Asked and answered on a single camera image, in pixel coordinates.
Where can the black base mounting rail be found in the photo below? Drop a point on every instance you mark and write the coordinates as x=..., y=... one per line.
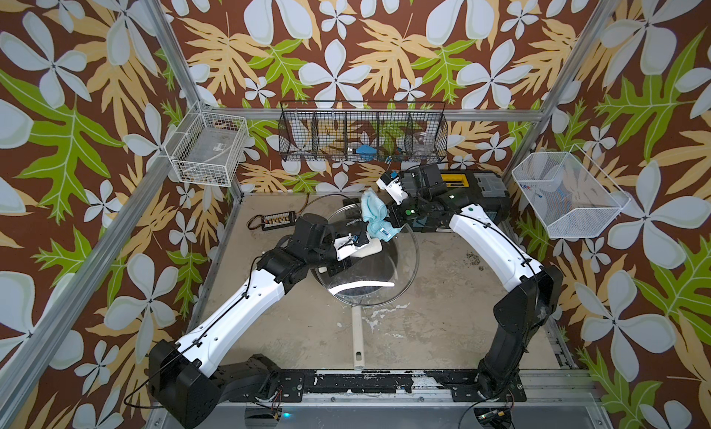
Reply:
x=292, y=385

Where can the glass pot lid cream handle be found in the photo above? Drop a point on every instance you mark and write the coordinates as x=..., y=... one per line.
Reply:
x=403, y=250

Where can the dark frying pan cream handle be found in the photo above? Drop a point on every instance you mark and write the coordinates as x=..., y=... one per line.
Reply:
x=358, y=340

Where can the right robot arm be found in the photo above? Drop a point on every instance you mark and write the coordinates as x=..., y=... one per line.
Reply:
x=472, y=204

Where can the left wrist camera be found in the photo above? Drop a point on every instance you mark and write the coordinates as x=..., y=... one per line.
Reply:
x=351, y=245

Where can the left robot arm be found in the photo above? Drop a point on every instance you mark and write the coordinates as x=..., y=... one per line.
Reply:
x=187, y=378

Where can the black toolbox yellow label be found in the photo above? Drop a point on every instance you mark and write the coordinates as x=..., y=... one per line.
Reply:
x=450, y=191

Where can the white wire basket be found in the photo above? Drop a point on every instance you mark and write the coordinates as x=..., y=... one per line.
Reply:
x=206, y=147
x=570, y=193

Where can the white wire basket right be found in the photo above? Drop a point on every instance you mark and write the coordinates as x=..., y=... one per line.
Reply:
x=570, y=193

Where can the light blue cloth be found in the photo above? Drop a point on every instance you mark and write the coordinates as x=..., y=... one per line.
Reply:
x=374, y=213

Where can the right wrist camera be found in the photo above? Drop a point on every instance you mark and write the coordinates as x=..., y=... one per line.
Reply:
x=391, y=184

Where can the white wire basket left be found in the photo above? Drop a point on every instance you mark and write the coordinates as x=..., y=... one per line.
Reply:
x=206, y=147

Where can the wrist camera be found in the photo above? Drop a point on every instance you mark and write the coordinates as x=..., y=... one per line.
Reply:
x=351, y=245
x=391, y=184

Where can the black charger board with cables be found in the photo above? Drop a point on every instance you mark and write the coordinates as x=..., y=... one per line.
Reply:
x=275, y=221

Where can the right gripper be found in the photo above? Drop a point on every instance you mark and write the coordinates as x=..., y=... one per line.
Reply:
x=394, y=216

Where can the blue object in basket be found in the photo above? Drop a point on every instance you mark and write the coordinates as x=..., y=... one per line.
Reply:
x=366, y=153

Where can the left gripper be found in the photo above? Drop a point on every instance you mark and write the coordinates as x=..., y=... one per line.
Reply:
x=339, y=265

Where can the black wire wall basket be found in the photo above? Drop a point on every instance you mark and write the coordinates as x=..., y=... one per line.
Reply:
x=332, y=130

